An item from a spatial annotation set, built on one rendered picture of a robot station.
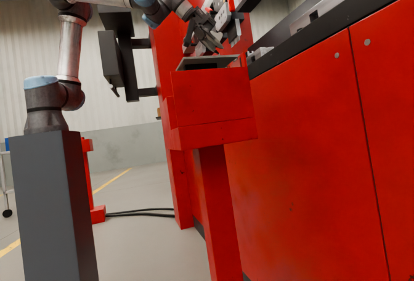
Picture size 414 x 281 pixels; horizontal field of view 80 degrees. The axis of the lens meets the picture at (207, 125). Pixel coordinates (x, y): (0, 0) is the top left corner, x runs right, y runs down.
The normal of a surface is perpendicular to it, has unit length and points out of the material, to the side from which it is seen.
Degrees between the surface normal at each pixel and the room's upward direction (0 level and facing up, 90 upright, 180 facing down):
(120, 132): 90
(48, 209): 90
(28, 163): 90
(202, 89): 90
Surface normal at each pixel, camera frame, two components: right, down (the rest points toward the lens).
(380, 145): -0.95, 0.13
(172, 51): 0.29, -0.07
